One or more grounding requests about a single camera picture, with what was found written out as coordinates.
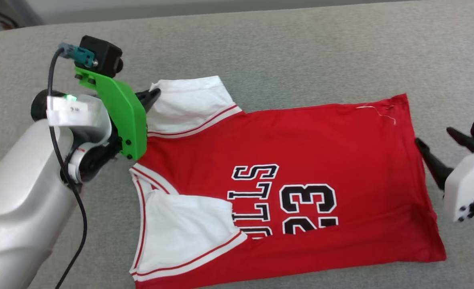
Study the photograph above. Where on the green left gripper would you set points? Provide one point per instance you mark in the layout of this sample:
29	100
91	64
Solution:
128	120

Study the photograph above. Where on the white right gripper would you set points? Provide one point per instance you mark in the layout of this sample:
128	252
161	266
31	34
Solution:
466	184

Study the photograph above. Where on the red and white basketball jersey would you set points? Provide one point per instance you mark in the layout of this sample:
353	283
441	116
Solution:
301	140

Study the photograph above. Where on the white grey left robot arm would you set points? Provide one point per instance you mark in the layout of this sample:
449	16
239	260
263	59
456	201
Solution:
20	192

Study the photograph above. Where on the white paper tag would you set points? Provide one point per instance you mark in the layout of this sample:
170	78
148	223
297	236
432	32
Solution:
72	110

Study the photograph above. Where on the white partition panel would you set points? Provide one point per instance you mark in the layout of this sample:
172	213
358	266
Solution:
140	8

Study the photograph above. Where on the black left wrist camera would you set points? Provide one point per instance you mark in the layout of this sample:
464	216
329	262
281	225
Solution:
100	54

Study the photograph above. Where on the teal left camera connector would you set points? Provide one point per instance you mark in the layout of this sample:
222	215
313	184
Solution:
80	55

